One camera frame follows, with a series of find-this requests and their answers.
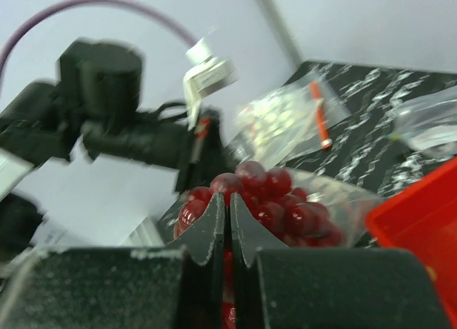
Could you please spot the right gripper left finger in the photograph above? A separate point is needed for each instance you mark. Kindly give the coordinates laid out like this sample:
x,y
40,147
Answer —
x,y
177,286

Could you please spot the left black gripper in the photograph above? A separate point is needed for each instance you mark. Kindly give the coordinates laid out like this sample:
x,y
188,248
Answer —
x,y
99,94

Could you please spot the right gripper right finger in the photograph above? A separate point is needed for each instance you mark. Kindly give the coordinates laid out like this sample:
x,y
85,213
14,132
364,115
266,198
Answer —
x,y
281,287

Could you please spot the purple toy grapes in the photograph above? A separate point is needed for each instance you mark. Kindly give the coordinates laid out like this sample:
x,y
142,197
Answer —
x,y
284,209

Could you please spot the polka dot zip bag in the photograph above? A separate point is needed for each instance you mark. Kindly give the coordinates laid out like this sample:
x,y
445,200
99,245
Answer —
x,y
348,206

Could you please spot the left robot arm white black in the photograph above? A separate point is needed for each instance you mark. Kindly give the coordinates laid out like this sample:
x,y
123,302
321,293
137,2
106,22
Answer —
x,y
33,129

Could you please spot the red zipper clear bag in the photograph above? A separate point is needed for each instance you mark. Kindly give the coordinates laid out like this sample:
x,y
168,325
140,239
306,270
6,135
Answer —
x,y
288,122

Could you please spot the small clear bag with items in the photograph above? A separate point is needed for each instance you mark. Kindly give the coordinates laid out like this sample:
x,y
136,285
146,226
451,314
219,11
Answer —
x,y
427,124

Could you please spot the red plastic tray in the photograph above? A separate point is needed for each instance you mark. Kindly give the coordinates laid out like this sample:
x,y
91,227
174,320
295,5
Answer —
x,y
422,220

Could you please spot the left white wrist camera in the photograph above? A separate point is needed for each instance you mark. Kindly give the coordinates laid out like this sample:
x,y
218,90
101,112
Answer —
x,y
208,75

